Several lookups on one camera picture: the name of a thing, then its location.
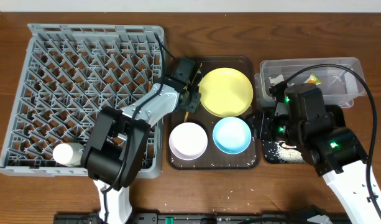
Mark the wooden chopstick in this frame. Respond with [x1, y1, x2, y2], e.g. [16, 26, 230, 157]
[184, 63, 203, 122]

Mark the light blue bowl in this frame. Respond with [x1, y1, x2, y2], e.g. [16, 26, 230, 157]
[212, 117, 252, 155]

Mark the white tissue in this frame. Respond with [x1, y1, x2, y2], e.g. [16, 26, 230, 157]
[269, 74, 284, 85]

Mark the white round bowl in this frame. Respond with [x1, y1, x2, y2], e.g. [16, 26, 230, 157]
[168, 122, 208, 161]

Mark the green orange snack wrapper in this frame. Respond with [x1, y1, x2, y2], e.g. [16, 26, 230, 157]
[304, 73, 322, 85]

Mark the white cup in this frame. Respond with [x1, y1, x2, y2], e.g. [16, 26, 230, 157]
[53, 142, 85, 167]

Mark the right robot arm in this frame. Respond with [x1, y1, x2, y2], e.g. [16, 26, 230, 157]
[246, 83, 381, 223]

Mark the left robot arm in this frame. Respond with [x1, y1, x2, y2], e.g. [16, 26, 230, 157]
[80, 57, 203, 223]

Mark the black plastic waste tray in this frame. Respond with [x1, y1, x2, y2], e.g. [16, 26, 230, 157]
[262, 105, 346, 164]

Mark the pile of rice waste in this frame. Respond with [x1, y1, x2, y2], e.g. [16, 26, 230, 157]
[262, 141, 305, 164]

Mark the clear plastic waste bin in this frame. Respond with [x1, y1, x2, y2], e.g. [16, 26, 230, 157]
[255, 57, 365, 108]

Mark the grey plastic dishwasher rack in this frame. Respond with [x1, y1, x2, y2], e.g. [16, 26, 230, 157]
[0, 24, 165, 177]

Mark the yellow round plate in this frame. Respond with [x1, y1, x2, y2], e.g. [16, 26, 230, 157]
[199, 67, 254, 118]

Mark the dark brown serving tray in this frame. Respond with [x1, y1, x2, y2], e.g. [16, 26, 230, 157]
[167, 55, 262, 170]

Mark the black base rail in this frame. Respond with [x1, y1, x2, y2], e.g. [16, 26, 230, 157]
[53, 212, 349, 224]

